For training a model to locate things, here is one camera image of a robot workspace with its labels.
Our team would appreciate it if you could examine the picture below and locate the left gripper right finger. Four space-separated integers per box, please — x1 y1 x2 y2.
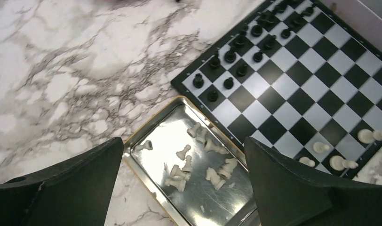
244 137 382 226

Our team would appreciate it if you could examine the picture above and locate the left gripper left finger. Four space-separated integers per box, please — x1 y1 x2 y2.
0 137 124 226

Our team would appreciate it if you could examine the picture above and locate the white chess piece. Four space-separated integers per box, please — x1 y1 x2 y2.
299 157 316 168
313 142 330 153

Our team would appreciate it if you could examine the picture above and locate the white pawn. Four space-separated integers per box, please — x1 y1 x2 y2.
329 155 358 171

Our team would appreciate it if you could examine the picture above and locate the gold tin with white pieces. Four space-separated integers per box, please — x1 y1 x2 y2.
124 96 261 226

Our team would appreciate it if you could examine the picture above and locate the black and white chessboard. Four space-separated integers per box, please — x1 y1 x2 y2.
171 0 382 179

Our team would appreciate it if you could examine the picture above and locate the empty silver metal tin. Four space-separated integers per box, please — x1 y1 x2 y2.
321 0 382 52

